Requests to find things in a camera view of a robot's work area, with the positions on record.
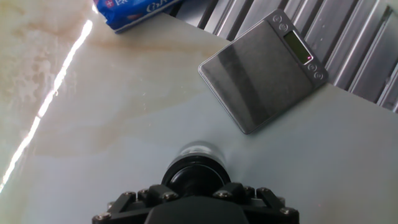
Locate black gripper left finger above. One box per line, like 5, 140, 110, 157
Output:
91, 184, 180, 224

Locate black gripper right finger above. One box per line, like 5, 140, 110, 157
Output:
213, 182, 300, 224

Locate black knobbed jar lid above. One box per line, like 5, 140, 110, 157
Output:
161, 154, 232, 197

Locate clear glass jar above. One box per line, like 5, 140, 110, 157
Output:
178, 141, 227, 166

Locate silver digital pocket scale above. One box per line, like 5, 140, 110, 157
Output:
198, 8, 329, 135

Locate blue tissue pack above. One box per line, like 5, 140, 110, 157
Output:
92, 0, 184, 34

